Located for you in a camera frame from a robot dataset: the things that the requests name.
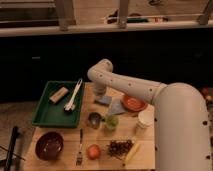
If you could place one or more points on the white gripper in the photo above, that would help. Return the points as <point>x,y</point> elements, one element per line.
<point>99,89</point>

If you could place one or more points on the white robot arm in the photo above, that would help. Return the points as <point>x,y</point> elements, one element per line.
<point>181,122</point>

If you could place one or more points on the orange bowl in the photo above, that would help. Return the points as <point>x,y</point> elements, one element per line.
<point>133,104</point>

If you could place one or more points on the purple bowl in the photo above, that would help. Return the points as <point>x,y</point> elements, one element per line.
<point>49,146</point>

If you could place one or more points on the blue-grey cloth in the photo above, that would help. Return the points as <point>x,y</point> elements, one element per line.
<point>116,108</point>

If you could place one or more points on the small metal cup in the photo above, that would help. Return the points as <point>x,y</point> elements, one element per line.
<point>94,120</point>

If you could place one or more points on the white plastic spoon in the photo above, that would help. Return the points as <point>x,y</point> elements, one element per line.
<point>69,105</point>

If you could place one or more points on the green plastic cup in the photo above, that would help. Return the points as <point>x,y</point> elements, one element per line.
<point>111,122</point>

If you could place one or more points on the wooden block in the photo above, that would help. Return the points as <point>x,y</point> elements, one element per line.
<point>58,95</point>

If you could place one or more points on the green plastic tray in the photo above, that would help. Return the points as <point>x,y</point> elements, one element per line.
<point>49,114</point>

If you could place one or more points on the white plastic cup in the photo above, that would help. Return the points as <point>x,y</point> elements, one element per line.
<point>144,121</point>

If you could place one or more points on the bunch of dark grapes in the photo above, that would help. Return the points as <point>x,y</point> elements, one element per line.
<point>119,148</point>

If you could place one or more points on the orange fruit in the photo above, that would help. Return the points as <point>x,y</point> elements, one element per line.
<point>93,152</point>

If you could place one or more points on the metal fork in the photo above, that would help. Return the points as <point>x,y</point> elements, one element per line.
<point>80,155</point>

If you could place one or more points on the yellow banana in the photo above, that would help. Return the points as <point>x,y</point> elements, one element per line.
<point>131,153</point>

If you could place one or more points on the black stand pole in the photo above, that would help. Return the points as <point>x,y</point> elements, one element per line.
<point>11,147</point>

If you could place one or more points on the wooden railing beam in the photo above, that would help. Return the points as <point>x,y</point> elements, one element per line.
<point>101,28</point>

